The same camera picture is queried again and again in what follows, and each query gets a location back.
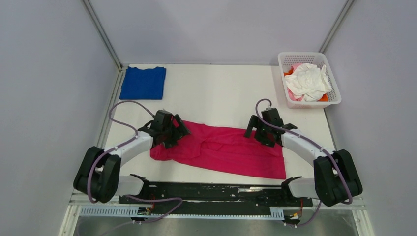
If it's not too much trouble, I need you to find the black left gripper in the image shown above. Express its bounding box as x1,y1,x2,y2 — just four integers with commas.
162,115,190,149

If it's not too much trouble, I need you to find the magenta t shirt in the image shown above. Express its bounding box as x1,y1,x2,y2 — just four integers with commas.
150,121,287,179

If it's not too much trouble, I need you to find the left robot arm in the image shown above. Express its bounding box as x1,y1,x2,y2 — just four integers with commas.
73,110,191,203

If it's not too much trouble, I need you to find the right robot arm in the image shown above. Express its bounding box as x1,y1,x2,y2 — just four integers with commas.
244,108,363,207

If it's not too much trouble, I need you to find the folded blue t shirt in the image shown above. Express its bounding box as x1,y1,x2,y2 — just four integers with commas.
119,67,167,100

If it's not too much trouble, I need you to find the white plastic laundry basket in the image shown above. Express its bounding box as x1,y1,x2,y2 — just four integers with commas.
277,52,342,109

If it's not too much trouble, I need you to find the crumpled white t shirt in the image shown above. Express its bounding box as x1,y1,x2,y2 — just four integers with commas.
284,63,331,102

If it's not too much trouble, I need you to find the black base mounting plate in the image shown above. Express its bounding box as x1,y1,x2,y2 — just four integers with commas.
136,182,313,215

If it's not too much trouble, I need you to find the white slotted cable duct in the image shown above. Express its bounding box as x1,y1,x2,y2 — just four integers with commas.
79,206,284,220

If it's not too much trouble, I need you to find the aluminium frame rail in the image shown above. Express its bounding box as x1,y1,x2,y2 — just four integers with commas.
81,0,123,70

